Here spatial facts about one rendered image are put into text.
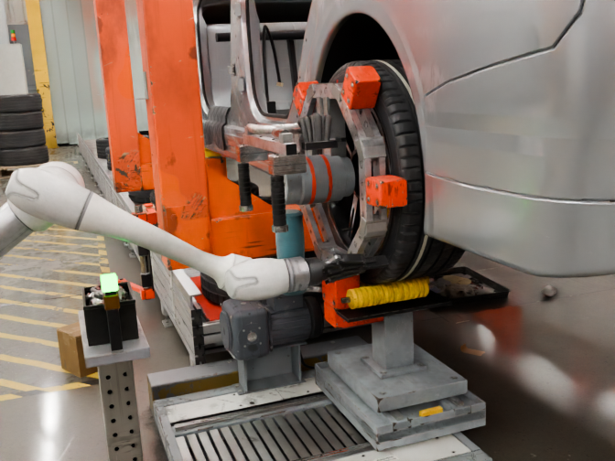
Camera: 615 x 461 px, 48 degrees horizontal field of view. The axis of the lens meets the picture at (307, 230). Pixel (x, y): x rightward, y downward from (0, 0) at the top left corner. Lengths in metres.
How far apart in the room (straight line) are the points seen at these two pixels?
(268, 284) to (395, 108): 0.56
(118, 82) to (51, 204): 2.61
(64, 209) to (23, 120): 8.50
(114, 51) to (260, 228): 2.07
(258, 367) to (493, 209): 1.32
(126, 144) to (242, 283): 2.62
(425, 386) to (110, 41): 2.86
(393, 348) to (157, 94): 1.10
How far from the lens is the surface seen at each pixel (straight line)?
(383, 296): 2.04
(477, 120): 1.51
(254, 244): 2.47
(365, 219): 1.83
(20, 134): 10.22
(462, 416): 2.19
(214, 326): 2.62
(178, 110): 2.36
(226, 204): 2.44
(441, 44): 1.63
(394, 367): 2.25
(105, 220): 1.72
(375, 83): 1.84
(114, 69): 4.27
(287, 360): 2.59
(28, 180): 1.73
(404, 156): 1.80
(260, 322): 2.32
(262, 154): 2.13
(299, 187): 1.96
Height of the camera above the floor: 1.15
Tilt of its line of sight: 12 degrees down
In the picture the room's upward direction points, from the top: 3 degrees counter-clockwise
